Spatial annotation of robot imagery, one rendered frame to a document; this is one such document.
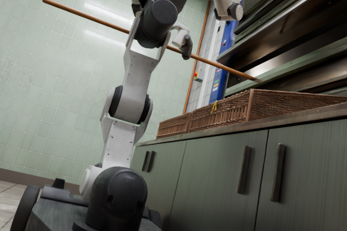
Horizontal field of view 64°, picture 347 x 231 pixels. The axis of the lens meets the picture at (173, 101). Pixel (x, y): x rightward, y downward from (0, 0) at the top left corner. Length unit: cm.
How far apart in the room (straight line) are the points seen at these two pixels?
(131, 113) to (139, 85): 13
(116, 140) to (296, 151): 68
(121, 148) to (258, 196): 56
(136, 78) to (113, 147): 31
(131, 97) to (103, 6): 228
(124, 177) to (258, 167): 37
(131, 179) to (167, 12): 66
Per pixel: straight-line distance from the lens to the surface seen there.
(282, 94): 114
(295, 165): 71
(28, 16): 328
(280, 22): 185
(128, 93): 118
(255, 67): 234
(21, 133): 298
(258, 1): 254
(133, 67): 123
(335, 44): 161
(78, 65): 307
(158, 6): 115
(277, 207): 74
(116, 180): 79
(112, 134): 114
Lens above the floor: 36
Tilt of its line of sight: 15 degrees up
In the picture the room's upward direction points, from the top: 14 degrees clockwise
